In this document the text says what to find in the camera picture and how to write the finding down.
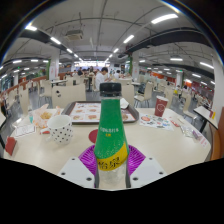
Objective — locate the orange wooden seat back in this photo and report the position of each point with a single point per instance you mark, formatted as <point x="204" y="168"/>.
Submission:
<point x="217" y="140"/>

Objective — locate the brown fried food piece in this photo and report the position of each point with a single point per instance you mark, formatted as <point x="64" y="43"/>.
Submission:
<point x="125" y="117"/>

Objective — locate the clear bag with fried food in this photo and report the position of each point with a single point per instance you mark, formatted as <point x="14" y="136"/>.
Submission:
<point x="43" y="116"/>

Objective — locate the ceiling light strips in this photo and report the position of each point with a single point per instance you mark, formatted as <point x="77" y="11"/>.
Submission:
<point x="164" y="18"/>

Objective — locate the red tissue packet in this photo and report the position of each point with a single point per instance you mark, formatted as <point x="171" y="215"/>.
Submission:
<point x="10" y="146"/>

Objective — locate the crumpled white napkin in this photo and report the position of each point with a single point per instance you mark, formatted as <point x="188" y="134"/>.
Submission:
<point x="124" y="103"/>

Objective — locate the person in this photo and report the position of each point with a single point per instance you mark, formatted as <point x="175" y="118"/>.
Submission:
<point x="100" y="80"/>
<point x="117" y="74"/>

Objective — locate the colourful sticker sheet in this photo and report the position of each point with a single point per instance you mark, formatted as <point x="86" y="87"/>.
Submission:
<point x="155" y="121"/>

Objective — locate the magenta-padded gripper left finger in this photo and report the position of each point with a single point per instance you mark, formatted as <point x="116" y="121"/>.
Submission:
<point x="75" y="170"/>

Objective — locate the white polka-dot mug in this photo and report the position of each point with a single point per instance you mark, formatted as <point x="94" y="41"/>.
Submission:
<point x="61" y="128"/>

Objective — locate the white red printed leaflet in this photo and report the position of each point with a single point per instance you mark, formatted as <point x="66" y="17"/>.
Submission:
<point x="201" y="138"/>

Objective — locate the green-labelled clear drink bottle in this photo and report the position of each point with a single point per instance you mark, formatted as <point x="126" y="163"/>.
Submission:
<point x="110" y="133"/>

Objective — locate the ceiling air conditioner unit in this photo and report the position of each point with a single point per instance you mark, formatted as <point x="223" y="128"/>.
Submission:
<point x="74" y="35"/>

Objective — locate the white table card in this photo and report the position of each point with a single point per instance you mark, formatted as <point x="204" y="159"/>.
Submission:
<point x="24" y="130"/>

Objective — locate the printed paper tray liner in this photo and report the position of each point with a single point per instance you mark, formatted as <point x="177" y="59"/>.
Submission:
<point x="85" y="111"/>

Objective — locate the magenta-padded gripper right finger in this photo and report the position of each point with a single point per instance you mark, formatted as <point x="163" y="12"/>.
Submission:
<point x="148" y="170"/>

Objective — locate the beige neighbouring table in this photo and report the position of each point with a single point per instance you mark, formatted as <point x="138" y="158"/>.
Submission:
<point x="2" y="120"/>
<point x="204" y="113"/>

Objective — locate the flat round red coaster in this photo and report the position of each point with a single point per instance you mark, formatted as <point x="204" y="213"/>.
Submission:
<point x="93" y="136"/>

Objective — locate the group of beige chairs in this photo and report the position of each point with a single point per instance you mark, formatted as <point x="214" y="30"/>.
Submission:
<point x="145" y="91"/>

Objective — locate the clear plastic wrapper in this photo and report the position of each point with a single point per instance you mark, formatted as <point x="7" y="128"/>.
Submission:
<point x="189" y="131"/>

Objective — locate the beige wooden chair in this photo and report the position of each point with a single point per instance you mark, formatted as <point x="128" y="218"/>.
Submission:
<point x="128" y="94"/>
<point x="68" y="95"/>

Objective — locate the small clear bottle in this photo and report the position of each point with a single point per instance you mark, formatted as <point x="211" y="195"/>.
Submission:
<point x="30" y="116"/>

